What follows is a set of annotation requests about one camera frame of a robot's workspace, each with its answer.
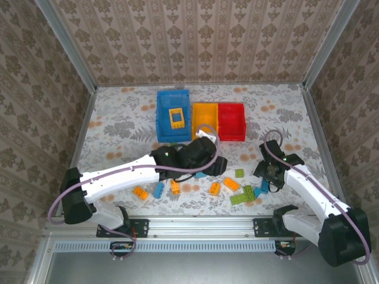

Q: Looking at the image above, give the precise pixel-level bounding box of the blue plastic bin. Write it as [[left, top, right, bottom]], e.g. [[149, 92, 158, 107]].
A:
[[156, 89, 192, 143]]

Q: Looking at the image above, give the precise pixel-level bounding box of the yellow plastic bin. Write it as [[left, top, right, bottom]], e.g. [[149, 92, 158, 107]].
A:
[[191, 102, 220, 141]]

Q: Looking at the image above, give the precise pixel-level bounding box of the red plastic bin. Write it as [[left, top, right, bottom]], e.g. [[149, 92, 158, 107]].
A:
[[217, 102, 247, 142]]

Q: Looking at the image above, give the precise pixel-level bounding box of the floral table cover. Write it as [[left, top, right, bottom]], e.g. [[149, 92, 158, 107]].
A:
[[63, 85, 340, 217]]

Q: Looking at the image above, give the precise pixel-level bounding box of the grey metal panel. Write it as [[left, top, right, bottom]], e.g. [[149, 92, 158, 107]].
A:
[[47, 251, 368, 284]]

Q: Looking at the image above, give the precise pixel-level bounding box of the yellow lego window frame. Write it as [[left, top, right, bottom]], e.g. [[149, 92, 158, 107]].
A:
[[168, 108, 186, 130]]

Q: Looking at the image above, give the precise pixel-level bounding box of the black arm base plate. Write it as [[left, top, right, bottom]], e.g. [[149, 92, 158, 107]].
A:
[[96, 218, 149, 238], [253, 218, 298, 238]]

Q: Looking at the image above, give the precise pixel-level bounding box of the aluminium table side rail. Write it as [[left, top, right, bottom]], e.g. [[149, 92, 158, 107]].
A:
[[55, 87, 98, 217], [300, 84, 346, 214]]

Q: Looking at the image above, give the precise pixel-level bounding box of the aluminium mounting rail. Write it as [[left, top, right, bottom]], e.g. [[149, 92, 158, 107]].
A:
[[44, 215, 300, 237]]

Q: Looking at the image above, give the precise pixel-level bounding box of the aluminium table end rail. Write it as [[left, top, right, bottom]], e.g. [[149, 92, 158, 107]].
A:
[[96, 82, 304, 89]]

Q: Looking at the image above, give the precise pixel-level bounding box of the grey slotted cable duct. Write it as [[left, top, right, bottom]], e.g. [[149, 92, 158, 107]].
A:
[[54, 240, 278, 253]]

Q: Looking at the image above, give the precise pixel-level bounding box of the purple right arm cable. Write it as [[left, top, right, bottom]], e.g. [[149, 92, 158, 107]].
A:
[[264, 129, 372, 264]]

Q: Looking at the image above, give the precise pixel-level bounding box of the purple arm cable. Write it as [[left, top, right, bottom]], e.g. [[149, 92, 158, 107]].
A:
[[264, 129, 372, 264], [47, 124, 221, 263]]

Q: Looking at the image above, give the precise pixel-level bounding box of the aluminium frame post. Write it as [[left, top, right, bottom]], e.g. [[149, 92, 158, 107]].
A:
[[302, 0, 361, 89], [34, 0, 98, 93]]

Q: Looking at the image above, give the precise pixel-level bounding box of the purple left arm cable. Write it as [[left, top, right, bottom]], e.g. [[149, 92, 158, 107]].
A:
[[47, 124, 221, 263]]

